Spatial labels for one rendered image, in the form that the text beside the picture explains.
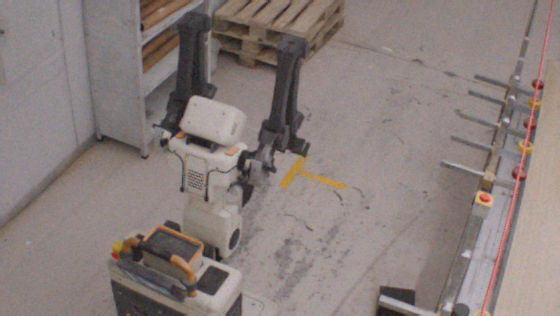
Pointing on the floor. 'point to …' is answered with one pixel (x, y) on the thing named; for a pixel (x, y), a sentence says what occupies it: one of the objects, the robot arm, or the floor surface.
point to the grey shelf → (120, 125)
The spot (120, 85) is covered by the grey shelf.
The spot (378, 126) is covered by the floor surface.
